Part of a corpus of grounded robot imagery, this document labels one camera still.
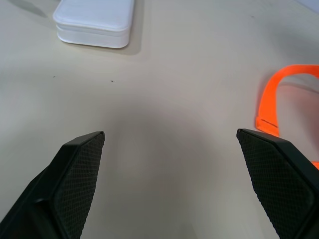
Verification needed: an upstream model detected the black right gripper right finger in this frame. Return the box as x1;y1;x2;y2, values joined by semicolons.
236;128;319;239

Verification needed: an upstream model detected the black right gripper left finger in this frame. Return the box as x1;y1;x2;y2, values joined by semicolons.
0;131;106;239

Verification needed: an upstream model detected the white rectangular box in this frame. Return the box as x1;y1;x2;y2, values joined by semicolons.
52;0;136;49

